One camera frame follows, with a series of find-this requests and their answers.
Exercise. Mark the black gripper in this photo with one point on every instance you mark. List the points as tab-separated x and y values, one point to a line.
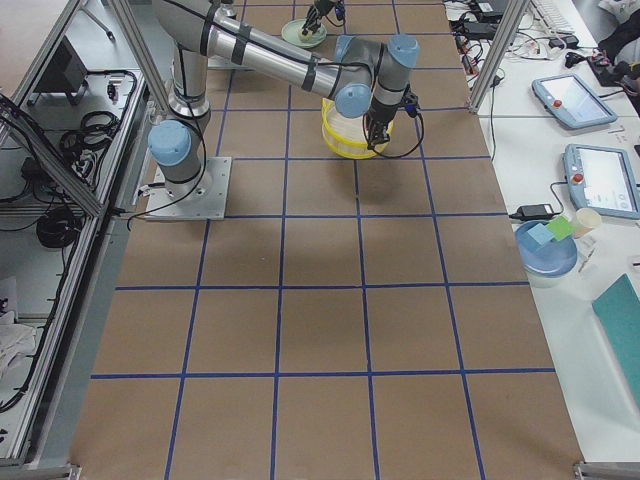
320	7
381	118

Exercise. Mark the white steamed bun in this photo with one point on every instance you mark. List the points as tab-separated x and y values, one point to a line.
305	35

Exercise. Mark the yellow steamer layer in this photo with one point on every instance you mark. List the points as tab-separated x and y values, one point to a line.
349	149
337	125

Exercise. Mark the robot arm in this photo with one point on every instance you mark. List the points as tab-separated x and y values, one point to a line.
365	79
319	10

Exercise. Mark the light green plate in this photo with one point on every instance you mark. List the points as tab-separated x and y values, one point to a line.
290	34

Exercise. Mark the black power adapter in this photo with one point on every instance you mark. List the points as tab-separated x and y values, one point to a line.
532	212

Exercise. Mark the blue sponge block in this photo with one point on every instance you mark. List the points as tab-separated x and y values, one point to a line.
540	235

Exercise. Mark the upper teach pendant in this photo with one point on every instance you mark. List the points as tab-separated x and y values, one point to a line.
572	102

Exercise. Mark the teach pendant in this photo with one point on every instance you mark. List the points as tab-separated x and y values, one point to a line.
601	178
572	102

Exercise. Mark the green sponge block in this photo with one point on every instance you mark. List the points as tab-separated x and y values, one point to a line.
560	228

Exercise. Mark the blue plate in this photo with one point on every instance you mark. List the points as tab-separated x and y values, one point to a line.
552	260

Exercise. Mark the beige cup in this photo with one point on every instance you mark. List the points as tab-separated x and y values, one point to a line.
584	221

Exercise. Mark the lower teach pendant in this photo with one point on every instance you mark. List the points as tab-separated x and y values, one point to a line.
601	178

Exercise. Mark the teal board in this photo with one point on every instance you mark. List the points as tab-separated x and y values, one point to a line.
617	308

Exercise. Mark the aluminium frame post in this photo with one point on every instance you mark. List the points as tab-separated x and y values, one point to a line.
502	39

